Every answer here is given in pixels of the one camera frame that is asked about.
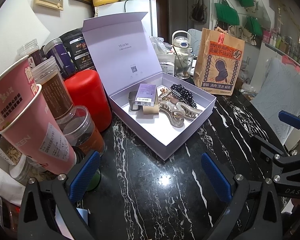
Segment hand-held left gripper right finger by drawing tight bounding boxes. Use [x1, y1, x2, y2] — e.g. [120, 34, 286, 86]
[201, 152, 283, 240]

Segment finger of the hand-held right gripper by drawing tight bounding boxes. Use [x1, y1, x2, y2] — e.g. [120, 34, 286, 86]
[278, 109, 300, 141]
[250, 134, 300, 173]

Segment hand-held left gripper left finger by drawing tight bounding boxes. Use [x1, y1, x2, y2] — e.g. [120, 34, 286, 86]
[17, 150, 102, 240]

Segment beige hair claw clip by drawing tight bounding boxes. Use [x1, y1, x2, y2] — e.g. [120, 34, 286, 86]
[159, 100, 203, 128]

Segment smoky grey translucent case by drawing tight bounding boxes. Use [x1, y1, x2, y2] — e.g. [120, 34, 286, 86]
[128, 91, 143, 112]

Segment black white checkered scrunchie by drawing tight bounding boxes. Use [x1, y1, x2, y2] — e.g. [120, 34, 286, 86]
[170, 83, 197, 109]

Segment small beige box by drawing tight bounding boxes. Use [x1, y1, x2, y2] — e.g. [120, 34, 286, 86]
[137, 102, 161, 115]

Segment brown flower hair clip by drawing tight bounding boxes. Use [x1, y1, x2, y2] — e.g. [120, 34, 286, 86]
[157, 87, 174, 100]

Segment small purple box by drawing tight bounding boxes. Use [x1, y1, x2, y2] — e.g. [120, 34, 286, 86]
[136, 83, 157, 107]

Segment lavender gift box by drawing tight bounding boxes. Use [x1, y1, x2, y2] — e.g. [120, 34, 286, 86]
[81, 11, 217, 161]

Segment green round lid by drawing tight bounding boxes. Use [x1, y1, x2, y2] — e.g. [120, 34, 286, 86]
[86, 169, 102, 192]

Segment pale leaf-patterned chair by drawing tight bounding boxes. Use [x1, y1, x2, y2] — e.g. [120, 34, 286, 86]
[187, 29, 203, 55]
[250, 57, 300, 145]

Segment clear jar orange label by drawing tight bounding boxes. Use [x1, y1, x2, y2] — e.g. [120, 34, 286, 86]
[57, 105, 106, 157]

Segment small clear jar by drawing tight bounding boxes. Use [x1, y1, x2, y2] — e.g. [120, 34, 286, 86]
[9, 155, 49, 187]

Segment pink paper cup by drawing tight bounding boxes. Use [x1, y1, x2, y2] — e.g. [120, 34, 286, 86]
[0, 55, 38, 130]
[0, 84, 77, 175]

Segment row of small bottles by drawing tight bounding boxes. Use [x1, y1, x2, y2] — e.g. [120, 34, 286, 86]
[262, 27, 300, 67]

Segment red canister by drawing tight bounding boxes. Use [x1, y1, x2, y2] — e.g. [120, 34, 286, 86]
[64, 69, 113, 133]

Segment white tube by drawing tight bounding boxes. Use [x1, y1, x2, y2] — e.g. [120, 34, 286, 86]
[0, 165, 26, 207]

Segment clear jar of seeds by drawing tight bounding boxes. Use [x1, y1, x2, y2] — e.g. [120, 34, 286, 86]
[0, 130, 23, 167]

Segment printed brown paper bag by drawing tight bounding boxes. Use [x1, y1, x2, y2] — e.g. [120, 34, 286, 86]
[193, 27, 245, 96]

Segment clear jar brown contents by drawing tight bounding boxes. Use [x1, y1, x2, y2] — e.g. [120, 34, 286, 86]
[31, 57, 74, 120]

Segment metal spoon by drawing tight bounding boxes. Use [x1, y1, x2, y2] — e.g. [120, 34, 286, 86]
[177, 55, 187, 77]

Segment clear glass cup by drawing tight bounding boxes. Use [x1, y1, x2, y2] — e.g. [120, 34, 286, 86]
[174, 52, 192, 78]

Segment purple floral jar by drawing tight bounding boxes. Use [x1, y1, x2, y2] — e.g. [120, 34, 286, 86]
[43, 37, 77, 79]

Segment white cardboard box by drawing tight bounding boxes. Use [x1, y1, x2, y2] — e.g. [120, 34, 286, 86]
[156, 52, 177, 75]

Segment black printed canister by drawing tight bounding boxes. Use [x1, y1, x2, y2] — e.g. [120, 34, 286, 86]
[59, 28, 97, 72]

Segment white water bottle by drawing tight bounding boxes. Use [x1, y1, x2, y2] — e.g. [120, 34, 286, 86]
[171, 30, 194, 58]

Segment clear jar dark red contents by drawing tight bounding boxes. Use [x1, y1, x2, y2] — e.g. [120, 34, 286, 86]
[17, 39, 44, 64]

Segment dark hanging tote bag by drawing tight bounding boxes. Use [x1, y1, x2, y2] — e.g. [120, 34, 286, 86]
[189, 0, 207, 25]

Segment clear plastic bag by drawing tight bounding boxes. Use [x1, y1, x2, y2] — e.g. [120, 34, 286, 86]
[149, 36, 173, 55]

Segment brown door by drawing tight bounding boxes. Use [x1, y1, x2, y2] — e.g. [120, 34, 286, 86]
[156, 0, 169, 37]

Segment white refrigerator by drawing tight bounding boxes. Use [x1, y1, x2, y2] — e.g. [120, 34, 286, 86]
[97, 0, 157, 38]

